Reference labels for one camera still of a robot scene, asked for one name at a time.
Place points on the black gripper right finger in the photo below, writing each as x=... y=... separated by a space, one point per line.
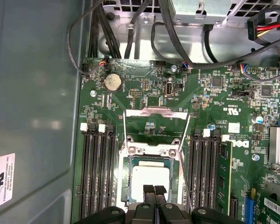
x=163 y=210

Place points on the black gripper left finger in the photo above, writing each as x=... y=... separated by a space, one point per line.
x=148 y=210

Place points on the silver CPU chip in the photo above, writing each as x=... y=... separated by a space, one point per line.
x=151 y=175

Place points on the thin metal locking lever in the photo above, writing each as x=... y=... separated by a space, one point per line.
x=186 y=179

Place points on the metal CPU socket cover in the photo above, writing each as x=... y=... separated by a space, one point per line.
x=154 y=112

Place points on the black RAM slot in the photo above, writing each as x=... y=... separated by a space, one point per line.
x=112 y=175
x=195 y=175
x=205 y=175
x=84 y=175
x=214 y=175
x=102 y=175
x=93 y=175

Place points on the CPU socket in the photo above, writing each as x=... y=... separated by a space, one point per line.
x=135 y=149

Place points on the short black expansion slot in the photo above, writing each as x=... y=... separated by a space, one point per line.
x=233 y=208

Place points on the blue expansion slot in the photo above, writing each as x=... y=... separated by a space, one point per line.
x=250 y=207

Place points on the green RAM stick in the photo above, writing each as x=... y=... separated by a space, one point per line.
x=225 y=175

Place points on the green motherboard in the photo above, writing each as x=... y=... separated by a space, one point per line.
x=200 y=105

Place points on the internal USB port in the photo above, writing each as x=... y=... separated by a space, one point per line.
x=169 y=89

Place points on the round coin cell battery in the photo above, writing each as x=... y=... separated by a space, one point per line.
x=113 y=82

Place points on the black PC case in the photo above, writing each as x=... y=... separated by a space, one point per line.
x=37 y=93

